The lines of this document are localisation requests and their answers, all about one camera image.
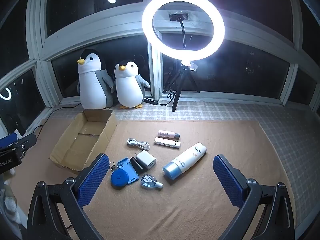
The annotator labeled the large penguin plush toy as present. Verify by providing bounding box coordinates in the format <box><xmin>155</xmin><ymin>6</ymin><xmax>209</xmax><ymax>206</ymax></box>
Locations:
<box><xmin>76</xmin><ymin>49</ymin><xmax>115</xmax><ymax>108</ymax></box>

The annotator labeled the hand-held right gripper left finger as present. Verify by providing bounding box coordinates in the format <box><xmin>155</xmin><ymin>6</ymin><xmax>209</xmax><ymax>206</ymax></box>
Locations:
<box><xmin>26</xmin><ymin>153</ymin><xmax>110</xmax><ymax>240</ymax></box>

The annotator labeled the white USB charger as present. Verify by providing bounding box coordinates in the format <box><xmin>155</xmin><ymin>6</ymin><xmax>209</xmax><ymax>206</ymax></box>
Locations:
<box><xmin>136</xmin><ymin>150</ymin><xmax>157</xmax><ymax>170</ymax></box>

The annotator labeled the white ring light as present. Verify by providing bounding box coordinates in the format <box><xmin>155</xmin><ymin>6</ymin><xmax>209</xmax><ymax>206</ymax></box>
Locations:
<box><xmin>142</xmin><ymin>0</ymin><xmax>225</xmax><ymax>62</ymax></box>

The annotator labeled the grey checked cloth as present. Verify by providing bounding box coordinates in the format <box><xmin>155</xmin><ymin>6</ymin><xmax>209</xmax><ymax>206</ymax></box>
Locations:
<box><xmin>50</xmin><ymin>100</ymin><xmax>320</xmax><ymax>205</ymax></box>

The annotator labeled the blue plastic phone stand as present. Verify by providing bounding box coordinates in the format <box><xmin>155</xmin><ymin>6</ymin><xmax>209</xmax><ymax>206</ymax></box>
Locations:
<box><xmin>117</xmin><ymin>157</ymin><xmax>140</xmax><ymax>184</ymax></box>

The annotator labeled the black ring light cable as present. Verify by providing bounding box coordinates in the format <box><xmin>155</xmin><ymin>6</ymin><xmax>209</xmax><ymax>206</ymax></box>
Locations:
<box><xmin>157</xmin><ymin>90</ymin><xmax>175</xmax><ymax>106</ymax></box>

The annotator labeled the white patterned lighter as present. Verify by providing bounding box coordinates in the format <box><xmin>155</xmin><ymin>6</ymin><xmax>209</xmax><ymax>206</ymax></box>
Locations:
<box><xmin>154</xmin><ymin>137</ymin><xmax>181</xmax><ymax>149</ymax></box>

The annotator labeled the thin black cable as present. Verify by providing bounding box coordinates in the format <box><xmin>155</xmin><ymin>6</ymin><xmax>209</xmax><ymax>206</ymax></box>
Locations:
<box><xmin>32</xmin><ymin>104</ymin><xmax>84</xmax><ymax>140</ymax></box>

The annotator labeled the round blue tape measure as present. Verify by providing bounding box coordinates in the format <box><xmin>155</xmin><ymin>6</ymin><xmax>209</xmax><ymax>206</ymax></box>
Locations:
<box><xmin>111</xmin><ymin>170</ymin><xmax>129</xmax><ymax>190</ymax></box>

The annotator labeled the small clear bottle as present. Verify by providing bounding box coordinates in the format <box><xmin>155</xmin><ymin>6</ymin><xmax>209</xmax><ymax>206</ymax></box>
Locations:
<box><xmin>140</xmin><ymin>174</ymin><xmax>164</xmax><ymax>189</ymax></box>

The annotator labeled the white blue sunscreen tube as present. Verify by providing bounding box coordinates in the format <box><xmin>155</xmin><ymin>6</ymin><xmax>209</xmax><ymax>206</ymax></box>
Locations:
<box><xmin>162</xmin><ymin>144</ymin><xmax>207</xmax><ymax>180</ymax></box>

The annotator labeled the small penguin plush toy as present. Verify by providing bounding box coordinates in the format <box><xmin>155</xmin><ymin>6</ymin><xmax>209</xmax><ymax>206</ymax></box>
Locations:
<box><xmin>114</xmin><ymin>60</ymin><xmax>150</xmax><ymax>110</ymax></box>

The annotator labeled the black cylinder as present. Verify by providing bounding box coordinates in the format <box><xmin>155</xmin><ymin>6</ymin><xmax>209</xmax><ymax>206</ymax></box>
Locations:
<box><xmin>129</xmin><ymin>157</ymin><xmax>145</xmax><ymax>174</ymax></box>

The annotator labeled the white USB cable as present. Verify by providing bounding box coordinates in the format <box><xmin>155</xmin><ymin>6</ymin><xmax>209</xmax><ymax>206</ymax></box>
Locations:
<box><xmin>127</xmin><ymin>138</ymin><xmax>150</xmax><ymax>151</ymax></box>

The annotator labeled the small pink bottle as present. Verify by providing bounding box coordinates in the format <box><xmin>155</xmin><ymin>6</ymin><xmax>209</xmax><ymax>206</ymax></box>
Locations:
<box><xmin>158</xmin><ymin>129</ymin><xmax>180</xmax><ymax>139</ymax></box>

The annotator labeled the beige felt mat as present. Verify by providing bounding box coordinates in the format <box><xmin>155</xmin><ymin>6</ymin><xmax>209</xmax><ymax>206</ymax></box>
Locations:
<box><xmin>10</xmin><ymin>119</ymin><xmax>295</xmax><ymax>240</ymax></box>

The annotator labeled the cardboard box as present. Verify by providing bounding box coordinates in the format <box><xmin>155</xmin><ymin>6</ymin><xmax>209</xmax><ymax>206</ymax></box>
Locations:
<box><xmin>49</xmin><ymin>109</ymin><xmax>118</xmax><ymax>175</ymax></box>

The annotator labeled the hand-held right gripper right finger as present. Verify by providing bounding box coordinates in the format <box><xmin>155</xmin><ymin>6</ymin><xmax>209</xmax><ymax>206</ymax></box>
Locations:
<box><xmin>213</xmin><ymin>154</ymin><xmax>300</xmax><ymax>240</ymax></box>

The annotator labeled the black gooseneck phone holder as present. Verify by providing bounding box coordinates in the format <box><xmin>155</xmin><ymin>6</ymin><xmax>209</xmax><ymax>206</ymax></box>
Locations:
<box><xmin>169</xmin><ymin>12</ymin><xmax>189</xmax><ymax>49</ymax></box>

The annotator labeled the person's left hand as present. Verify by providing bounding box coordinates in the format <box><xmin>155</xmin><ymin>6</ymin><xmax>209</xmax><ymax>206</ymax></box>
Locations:
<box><xmin>0</xmin><ymin>180</ymin><xmax>24</xmax><ymax>227</ymax></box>

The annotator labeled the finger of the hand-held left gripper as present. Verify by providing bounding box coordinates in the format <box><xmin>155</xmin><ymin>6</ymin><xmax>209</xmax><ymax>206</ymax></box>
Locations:
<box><xmin>0</xmin><ymin>133</ymin><xmax>37</xmax><ymax>155</ymax></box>
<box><xmin>0</xmin><ymin>134</ymin><xmax>19</xmax><ymax>148</ymax></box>

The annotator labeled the white window frame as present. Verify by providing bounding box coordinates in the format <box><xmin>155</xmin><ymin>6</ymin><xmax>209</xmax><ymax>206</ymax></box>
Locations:
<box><xmin>0</xmin><ymin>0</ymin><xmax>320</xmax><ymax>120</ymax></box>

